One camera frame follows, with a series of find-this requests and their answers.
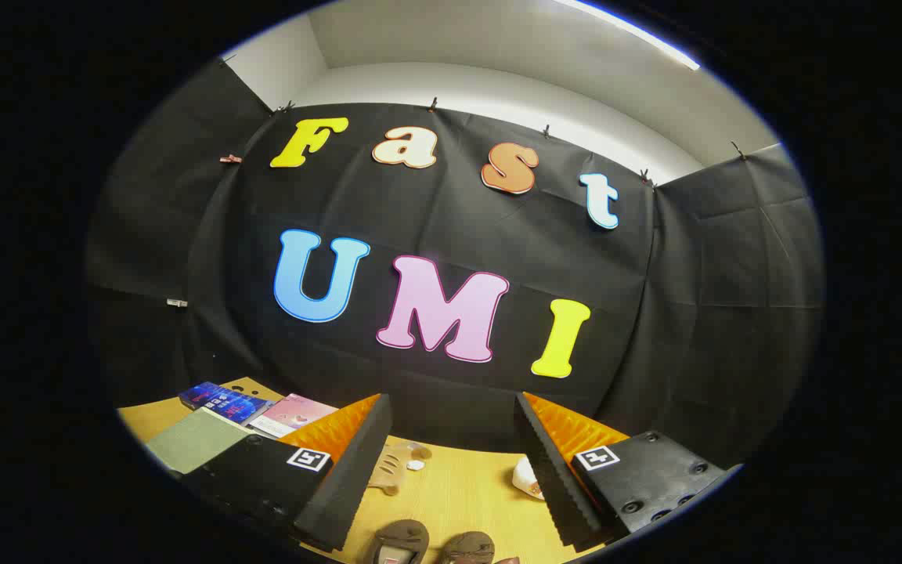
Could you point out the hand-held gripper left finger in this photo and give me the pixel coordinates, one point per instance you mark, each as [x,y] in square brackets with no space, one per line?
[345,478]

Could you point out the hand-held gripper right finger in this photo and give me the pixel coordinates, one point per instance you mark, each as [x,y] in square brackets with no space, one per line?
[557,486]

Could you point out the brown fuzzy shoe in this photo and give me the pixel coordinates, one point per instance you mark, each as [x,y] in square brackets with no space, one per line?
[402,539]
[468,548]

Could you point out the grey-green fabric storage box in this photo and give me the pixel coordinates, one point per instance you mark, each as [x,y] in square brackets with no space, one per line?
[193,440]

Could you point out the white plush toy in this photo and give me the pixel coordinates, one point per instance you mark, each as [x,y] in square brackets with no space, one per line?
[528,479]

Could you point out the bread-shaped plush toy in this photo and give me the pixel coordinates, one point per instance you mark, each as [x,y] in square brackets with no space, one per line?
[392,466]

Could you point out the pink book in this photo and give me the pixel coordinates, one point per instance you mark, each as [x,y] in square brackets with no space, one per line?
[298,411]

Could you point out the blue book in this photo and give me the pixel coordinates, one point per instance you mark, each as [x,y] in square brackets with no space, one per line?
[224,401]

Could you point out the black backdrop cloth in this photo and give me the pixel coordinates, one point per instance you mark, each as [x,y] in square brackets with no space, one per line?
[451,211]

